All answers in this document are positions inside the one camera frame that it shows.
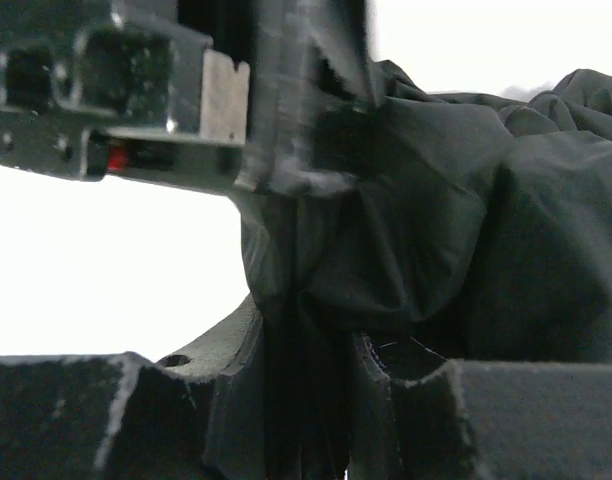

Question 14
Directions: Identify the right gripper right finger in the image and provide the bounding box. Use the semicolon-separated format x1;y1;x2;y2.
355;334;612;479

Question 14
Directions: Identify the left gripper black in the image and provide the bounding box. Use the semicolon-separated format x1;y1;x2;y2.
0;1;249;183

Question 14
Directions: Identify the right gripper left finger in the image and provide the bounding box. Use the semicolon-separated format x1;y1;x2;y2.
0;299;264;479

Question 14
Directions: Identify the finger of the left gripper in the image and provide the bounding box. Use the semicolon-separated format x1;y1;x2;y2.
178;0;387;196

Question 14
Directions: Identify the black folding umbrella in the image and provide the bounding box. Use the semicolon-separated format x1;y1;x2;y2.
242;61;612;479

